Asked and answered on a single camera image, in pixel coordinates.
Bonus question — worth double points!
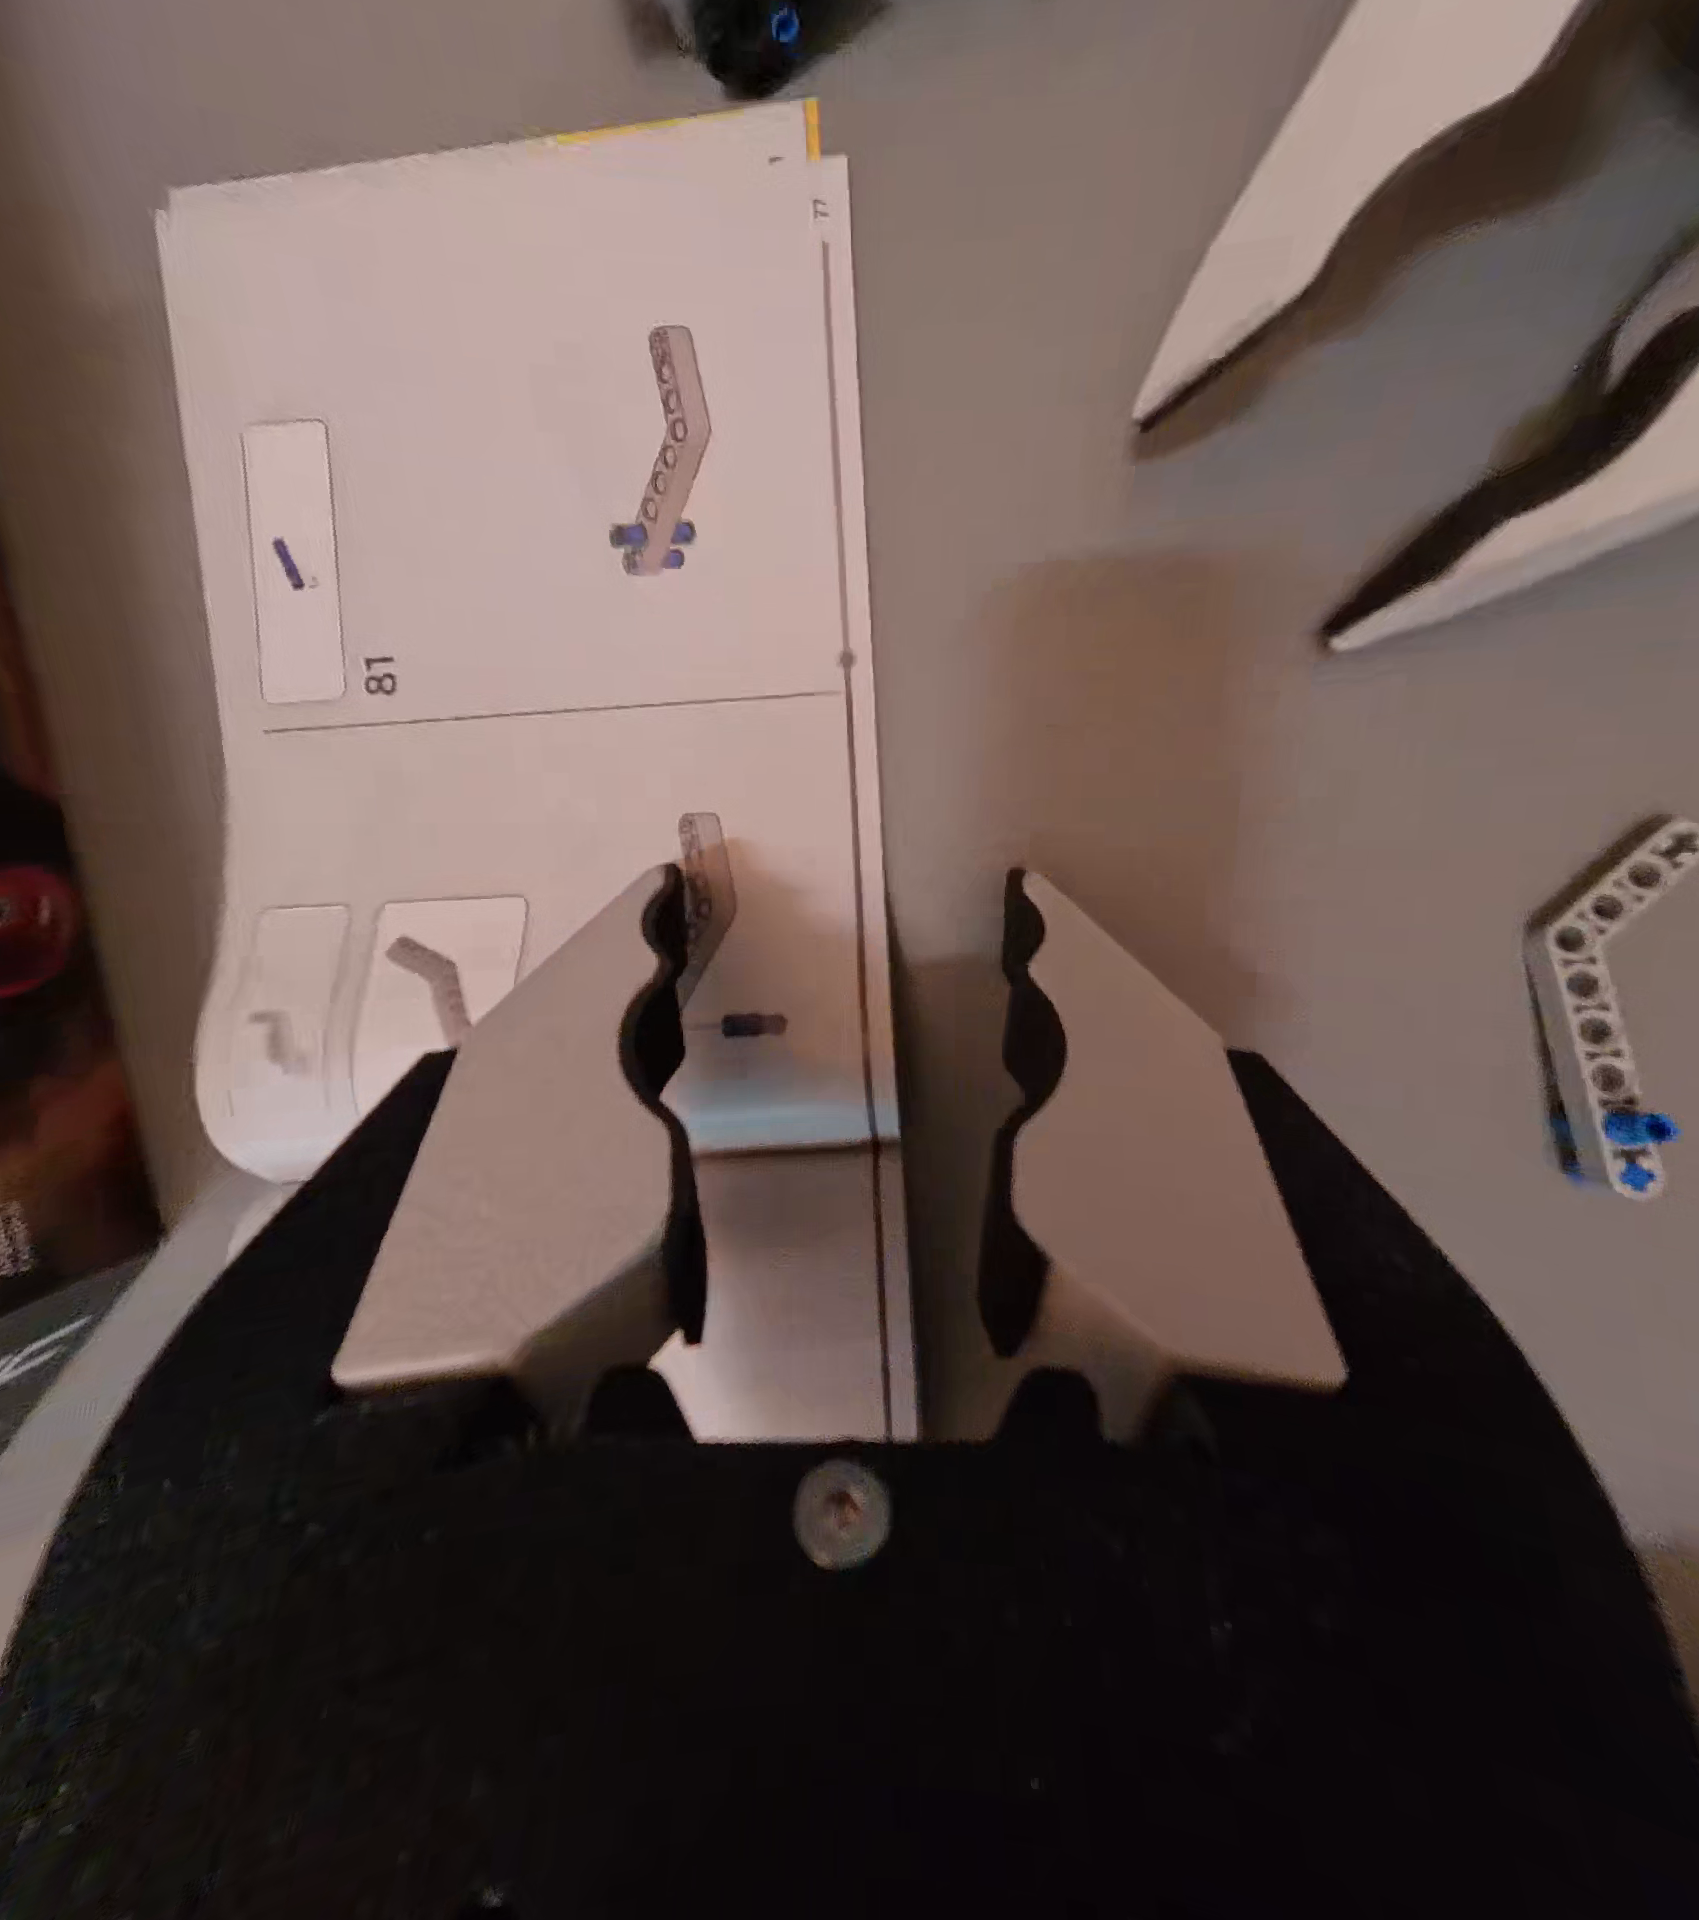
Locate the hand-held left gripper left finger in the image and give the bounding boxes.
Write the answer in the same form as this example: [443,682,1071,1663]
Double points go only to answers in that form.
[333,863,710,1440]

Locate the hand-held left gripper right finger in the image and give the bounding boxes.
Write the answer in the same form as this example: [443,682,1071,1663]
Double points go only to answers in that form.
[977,866,1352,1440]

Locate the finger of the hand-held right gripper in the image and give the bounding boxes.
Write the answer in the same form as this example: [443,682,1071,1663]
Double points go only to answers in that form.
[1133,0,1699,436]
[1317,172,1699,654]

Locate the grey angled beam blue pin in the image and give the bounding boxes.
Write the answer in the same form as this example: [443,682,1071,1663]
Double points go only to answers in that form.
[1522,815,1699,1201]

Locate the white instruction booklet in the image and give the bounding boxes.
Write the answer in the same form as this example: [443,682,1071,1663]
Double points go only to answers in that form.
[155,96,928,1450]

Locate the black part with blue pin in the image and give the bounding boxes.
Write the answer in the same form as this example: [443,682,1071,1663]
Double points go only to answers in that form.
[631,0,889,100]

